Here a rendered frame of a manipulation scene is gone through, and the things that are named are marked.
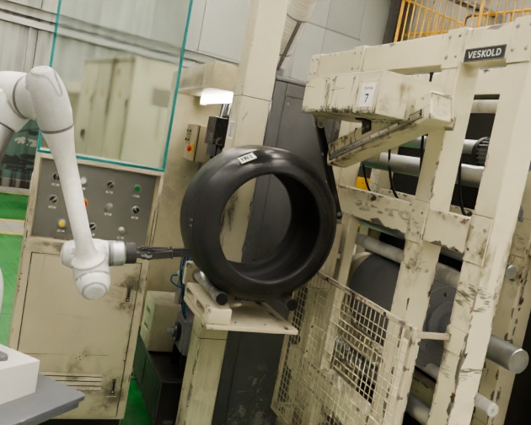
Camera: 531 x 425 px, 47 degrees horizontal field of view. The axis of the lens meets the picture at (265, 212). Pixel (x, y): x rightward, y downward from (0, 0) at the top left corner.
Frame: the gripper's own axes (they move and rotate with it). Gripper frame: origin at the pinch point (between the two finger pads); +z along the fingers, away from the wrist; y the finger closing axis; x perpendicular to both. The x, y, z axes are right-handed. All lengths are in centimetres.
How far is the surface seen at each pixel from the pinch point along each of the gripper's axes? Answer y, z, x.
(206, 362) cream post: 26, 19, 54
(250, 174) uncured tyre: -11.0, 21.1, -30.5
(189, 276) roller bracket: 23.6, 9.3, 15.3
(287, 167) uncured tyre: -10.9, 35.1, -33.5
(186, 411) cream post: 27, 12, 76
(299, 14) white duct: 61, 66, -101
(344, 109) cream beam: -15, 54, -56
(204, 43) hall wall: 991, 257, -199
